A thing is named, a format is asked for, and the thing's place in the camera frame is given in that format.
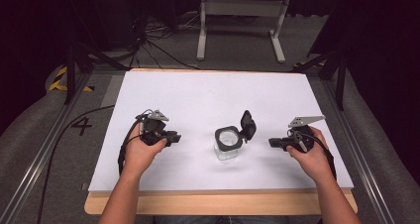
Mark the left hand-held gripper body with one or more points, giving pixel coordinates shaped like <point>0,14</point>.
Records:
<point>152,126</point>

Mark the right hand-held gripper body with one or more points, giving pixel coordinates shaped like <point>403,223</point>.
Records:
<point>302,131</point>

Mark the clear jar with grey lid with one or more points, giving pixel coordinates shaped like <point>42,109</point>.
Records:
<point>228,141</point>

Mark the person's right hand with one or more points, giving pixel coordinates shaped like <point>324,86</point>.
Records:
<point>312,161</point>

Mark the person's left hand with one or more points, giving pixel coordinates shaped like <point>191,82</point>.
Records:
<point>140,156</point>

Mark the white table mat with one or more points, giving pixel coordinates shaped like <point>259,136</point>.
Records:
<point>211,98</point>

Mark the black tape floor mark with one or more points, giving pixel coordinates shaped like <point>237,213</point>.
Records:
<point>81,125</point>

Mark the black tripod stand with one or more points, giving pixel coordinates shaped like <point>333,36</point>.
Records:
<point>336,68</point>
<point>74,65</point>

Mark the yellow black hazard tape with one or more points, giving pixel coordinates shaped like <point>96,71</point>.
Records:
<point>59,83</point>

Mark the white metal stand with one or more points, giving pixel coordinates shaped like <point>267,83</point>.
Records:
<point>242,7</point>

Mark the aluminium floor rail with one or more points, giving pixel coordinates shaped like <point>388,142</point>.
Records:
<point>360,151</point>
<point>39,158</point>

